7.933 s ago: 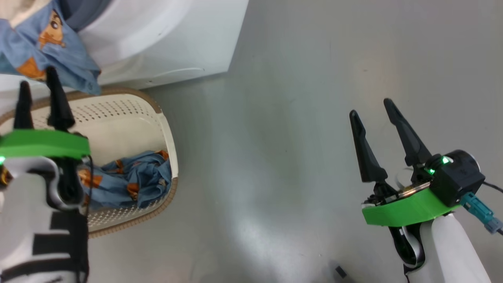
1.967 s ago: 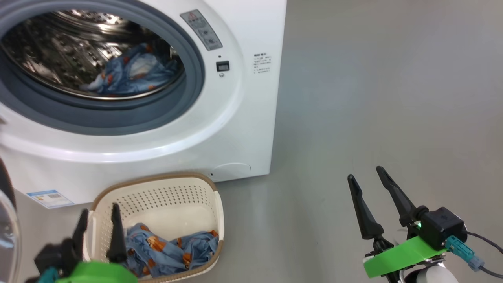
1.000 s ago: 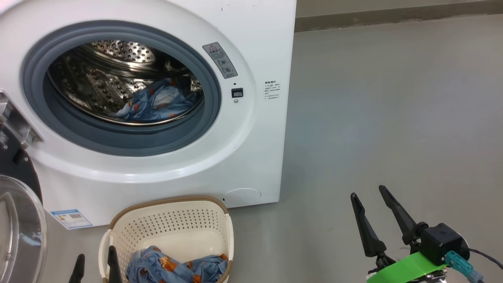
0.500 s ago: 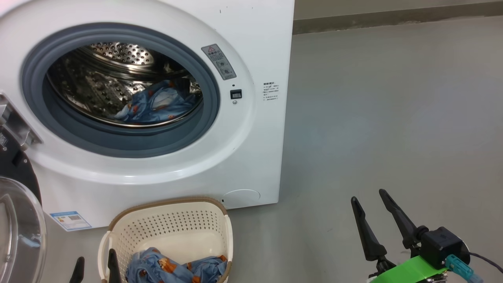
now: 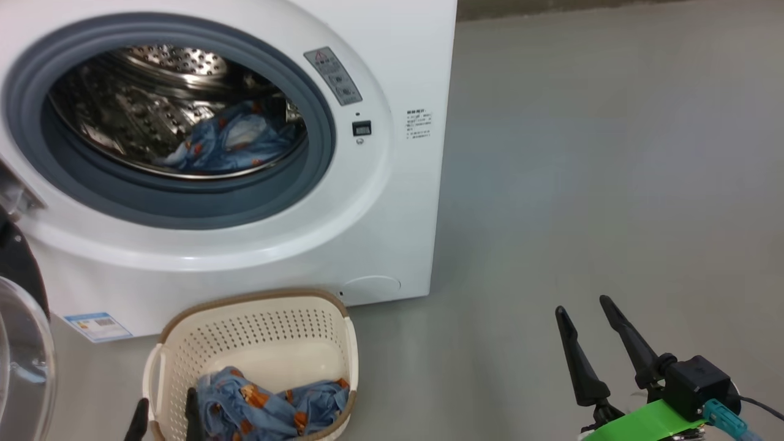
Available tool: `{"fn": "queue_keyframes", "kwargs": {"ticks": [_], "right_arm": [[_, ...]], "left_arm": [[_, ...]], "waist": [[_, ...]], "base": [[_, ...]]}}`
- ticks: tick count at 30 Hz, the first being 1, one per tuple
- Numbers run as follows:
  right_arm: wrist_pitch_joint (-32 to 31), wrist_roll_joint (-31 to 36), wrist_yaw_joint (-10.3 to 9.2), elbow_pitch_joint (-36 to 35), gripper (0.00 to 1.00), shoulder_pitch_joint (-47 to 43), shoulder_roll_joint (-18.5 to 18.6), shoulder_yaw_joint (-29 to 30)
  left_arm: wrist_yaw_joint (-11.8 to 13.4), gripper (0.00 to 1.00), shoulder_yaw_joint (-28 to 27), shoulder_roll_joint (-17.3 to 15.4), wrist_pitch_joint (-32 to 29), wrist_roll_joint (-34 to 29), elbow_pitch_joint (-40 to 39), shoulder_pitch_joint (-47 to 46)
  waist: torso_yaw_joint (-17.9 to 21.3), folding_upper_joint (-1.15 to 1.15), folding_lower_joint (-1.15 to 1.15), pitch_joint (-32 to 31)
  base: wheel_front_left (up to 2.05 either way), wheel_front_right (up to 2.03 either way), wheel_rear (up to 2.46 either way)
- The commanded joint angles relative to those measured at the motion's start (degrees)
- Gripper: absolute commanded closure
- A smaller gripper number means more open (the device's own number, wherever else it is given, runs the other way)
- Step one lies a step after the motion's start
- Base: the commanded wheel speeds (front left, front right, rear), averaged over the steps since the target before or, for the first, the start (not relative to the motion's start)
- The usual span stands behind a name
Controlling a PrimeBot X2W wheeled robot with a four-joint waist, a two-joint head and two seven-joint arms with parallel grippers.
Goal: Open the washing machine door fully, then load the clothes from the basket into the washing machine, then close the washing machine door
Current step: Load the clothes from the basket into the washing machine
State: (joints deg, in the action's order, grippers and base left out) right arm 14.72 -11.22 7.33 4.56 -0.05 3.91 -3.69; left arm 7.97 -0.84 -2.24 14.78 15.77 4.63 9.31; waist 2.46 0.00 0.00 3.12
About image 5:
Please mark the silver door hinge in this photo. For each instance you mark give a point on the silver door hinge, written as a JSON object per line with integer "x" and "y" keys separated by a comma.
{"x": 15, "y": 193}

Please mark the round white filter cover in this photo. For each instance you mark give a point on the round white filter cover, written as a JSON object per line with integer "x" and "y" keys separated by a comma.
{"x": 370, "y": 288}

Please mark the blue garment with orange print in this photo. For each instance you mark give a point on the blue garment with orange print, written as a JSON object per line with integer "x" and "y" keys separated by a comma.
{"x": 239, "y": 144}
{"x": 263, "y": 410}

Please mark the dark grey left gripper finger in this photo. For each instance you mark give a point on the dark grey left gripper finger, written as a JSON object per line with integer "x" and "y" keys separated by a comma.
{"x": 139, "y": 422}
{"x": 195, "y": 416}

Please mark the stainless steel washing machine drum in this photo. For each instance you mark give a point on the stainless steel washing machine drum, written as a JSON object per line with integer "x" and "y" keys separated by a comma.
{"x": 135, "y": 104}

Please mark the white front-load washing machine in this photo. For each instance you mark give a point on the white front-load washing machine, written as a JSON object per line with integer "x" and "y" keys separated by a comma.
{"x": 380, "y": 214}

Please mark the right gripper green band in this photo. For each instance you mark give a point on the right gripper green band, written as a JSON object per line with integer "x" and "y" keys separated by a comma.
{"x": 649, "y": 425}

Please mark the blue energy label sticker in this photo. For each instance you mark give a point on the blue energy label sticker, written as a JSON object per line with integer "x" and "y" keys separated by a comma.
{"x": 98, "y": 326}

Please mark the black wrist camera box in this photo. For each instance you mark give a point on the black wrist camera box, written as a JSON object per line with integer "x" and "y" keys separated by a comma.
{"x": 698, "y": 383}

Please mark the printed text notice sticker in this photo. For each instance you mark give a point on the printed text notice sticker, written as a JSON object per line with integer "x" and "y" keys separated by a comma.
{"x": 419, "y": 124}

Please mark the washing machine door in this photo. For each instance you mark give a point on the washing machine door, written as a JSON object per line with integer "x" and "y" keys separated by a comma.
{"x": 24, "y": 367}

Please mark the cream perforated laundry basket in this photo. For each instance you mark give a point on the cream perforated laundry basket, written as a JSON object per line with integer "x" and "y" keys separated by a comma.
{"x": 263, "y": 331}

